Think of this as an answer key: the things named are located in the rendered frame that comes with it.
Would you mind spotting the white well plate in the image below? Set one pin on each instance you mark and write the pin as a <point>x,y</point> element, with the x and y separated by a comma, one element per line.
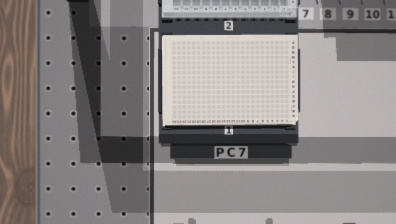
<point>229,80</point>

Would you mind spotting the light grey well plate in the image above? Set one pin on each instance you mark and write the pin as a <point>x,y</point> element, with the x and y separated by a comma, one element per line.
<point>229,9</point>

